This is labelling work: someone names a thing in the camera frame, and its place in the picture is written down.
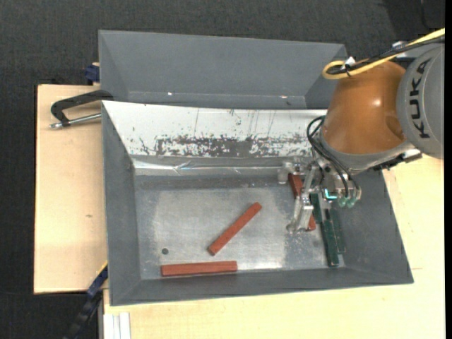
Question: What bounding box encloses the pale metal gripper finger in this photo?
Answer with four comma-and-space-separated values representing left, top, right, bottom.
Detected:
285, 194, 315, 234
277, 159, 302, 185

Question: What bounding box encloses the red-brown flat block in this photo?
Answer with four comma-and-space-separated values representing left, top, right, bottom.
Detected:
160, 260, 239, 278
287, 172, 317, 232
207, 201, 263, 257

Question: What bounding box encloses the dark green flat block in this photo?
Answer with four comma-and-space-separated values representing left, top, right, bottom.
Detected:
309, 192, 340, 268
328, 207, 347, 256

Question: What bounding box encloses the grey metal bin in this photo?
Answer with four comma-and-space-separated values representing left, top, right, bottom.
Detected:
97, 29, 415, 307

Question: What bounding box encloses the pale wood flat board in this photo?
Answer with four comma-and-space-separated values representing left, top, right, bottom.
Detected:
33, 84, 109, 295

